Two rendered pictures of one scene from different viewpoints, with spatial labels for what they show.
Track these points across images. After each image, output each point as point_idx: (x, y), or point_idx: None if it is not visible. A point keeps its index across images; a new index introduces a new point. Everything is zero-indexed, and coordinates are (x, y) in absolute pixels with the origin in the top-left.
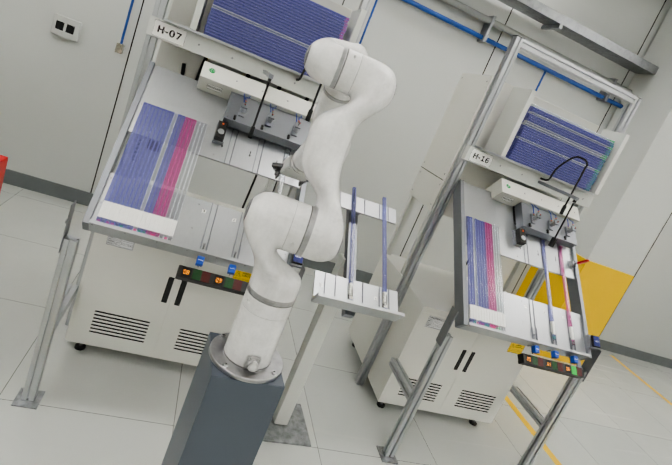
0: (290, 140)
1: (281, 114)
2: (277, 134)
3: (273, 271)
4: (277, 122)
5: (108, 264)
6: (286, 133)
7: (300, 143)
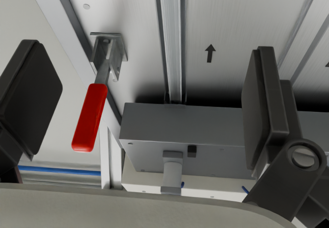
0: (181, 144)
1: (223, 173)
2: (232, 149)
3: None
4: (234, 164)
5: None
6: (199, 153)
7: (143, 142)
